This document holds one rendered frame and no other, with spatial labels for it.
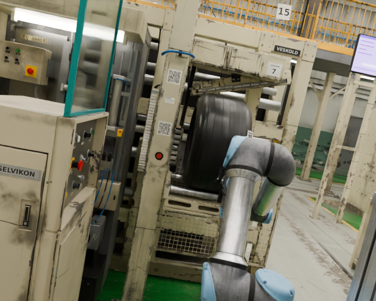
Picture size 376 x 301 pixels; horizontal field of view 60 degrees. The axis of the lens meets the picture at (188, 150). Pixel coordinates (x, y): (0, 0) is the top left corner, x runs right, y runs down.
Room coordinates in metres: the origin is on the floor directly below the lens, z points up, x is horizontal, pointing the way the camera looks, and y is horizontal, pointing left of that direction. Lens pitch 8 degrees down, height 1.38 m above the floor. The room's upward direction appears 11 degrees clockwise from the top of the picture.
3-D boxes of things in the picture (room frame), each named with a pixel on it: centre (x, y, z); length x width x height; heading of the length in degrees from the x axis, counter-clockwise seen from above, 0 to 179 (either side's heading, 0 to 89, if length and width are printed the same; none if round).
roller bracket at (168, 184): (1.91, 0.08, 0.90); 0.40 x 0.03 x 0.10; 5
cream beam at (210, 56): (2.23, -0.19, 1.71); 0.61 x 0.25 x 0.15; 95
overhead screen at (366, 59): (5.03, -2.41, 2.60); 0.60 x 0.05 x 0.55; 95
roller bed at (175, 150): (2.28, 0.16, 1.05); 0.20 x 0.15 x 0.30; 95
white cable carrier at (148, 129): (1.85, 0.24, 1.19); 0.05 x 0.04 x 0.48; 5
